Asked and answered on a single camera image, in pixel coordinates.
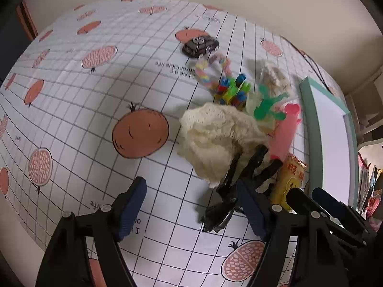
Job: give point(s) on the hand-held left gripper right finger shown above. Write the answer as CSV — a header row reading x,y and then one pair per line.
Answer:
x,y
252,212

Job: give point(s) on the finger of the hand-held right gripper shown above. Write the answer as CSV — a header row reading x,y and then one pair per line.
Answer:
x,y
329,203
297,200

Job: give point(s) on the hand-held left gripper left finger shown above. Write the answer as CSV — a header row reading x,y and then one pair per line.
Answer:
x,y
131,212

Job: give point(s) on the yellow and red packet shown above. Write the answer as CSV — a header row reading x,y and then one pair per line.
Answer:
x,y
288,179

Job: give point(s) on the black hair claw clip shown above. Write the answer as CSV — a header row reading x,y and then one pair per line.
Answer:
x,y
220,212

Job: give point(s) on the teal shallow box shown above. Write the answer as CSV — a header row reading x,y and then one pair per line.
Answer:
x,y
332,137

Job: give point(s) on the pink hair claw clip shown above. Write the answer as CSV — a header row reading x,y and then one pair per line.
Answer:
x,y
285,131

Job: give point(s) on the cream knitted hat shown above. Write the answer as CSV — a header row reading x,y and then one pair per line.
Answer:
x,y
212,137

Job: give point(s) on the green plastic toy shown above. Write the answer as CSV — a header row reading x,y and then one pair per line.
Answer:
x,y
266,106

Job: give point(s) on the colourful building block toy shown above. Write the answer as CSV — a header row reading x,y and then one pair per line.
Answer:
x,y
232,91

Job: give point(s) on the bag of cotton swabs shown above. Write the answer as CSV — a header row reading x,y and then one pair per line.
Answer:
x,y
276,76

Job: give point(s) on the black toy car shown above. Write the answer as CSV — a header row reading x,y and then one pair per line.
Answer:
x,y
200,46

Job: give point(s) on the pile of colourful packets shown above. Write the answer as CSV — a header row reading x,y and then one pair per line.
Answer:
x,y
369,191

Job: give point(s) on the white cutout storage shelf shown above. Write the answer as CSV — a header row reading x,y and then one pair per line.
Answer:
x,y
366,107

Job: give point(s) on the pomegranate print tablecloth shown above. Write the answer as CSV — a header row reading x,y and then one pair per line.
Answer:
x,y
89,101

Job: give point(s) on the reddish brown wooden frame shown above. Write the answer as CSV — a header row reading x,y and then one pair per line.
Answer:
x,y
28,21

